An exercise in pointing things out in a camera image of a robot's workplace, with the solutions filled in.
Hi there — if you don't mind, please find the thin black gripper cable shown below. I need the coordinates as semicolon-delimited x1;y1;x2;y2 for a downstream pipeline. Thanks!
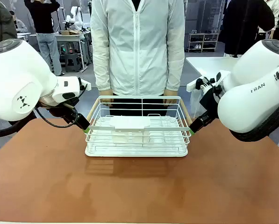
35;83;88;129

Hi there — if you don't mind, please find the white plastic utensil holder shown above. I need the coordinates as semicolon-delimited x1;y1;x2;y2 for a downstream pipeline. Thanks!
109;115;151;143

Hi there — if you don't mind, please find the bystander in dark green jacket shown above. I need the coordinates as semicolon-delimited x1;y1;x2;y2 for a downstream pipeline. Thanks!
0;0;18;49

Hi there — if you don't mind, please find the person's left hand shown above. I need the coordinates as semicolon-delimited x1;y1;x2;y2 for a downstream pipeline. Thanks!
164;89;179;107

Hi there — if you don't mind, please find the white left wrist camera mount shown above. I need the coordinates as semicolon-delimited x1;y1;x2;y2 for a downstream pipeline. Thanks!
79;78;93;92

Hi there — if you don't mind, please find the black plastic stool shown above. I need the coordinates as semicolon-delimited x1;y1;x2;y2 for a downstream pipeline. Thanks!
64;52;82;73

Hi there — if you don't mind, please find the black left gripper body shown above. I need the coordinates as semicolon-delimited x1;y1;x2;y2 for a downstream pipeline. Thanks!
48;97;81;125

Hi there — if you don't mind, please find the person in white jacket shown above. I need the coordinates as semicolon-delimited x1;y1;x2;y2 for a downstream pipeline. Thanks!
90;0;186;117

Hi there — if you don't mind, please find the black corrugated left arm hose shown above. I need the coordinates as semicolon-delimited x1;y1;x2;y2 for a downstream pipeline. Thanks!
0;111;37;139

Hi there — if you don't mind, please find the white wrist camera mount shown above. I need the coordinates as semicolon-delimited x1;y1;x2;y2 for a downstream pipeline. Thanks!
186;70;231;93
79;78;93;92

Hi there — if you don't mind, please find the person's left forearm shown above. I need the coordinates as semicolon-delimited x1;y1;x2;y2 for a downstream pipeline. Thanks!
165;44;186;92

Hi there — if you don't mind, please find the white drip tray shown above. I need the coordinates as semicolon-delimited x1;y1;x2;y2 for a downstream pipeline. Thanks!
85;116;189;158

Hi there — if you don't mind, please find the white side table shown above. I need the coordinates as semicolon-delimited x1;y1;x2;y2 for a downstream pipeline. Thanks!
185;56;244;81

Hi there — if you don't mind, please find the bystander in black top, jeans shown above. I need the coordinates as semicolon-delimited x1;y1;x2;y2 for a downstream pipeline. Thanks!
24;0;65;77

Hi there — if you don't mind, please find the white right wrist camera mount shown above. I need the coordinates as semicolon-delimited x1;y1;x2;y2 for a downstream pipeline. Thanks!
186;70;231;93

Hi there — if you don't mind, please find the grey background desk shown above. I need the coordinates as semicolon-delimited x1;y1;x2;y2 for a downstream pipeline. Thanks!
29;32;93;71

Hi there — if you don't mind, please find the white wire dish rack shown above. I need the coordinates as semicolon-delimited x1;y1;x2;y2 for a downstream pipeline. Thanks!
85;95;193;150

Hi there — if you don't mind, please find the white shoe rack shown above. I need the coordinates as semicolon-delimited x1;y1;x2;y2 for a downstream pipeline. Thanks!
187;32;220;53

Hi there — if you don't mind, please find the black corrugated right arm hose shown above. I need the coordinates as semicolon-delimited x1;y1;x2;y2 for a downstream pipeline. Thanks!
229;97;279;143

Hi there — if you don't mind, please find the bystander in black coat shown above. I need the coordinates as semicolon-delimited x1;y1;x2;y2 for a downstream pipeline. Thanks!
222;0;276;58

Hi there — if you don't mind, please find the person's right forearm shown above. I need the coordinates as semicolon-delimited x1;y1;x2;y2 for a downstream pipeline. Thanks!
91;44;113;92

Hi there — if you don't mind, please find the seated bystander in grey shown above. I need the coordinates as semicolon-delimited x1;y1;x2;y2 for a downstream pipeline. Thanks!
9;10;29;34

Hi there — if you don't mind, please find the person's right hand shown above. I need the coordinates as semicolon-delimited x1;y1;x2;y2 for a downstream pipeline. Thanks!
101;89;114;108

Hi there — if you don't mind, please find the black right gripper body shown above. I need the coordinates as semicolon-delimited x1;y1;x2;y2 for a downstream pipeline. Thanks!
199;86;222;122

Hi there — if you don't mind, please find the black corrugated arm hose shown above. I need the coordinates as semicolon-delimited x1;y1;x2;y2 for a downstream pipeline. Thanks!
0;111;37;139
229;97;279;143

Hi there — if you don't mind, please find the cardboard box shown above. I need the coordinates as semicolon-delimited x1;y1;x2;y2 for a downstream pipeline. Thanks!
60;29;83;36

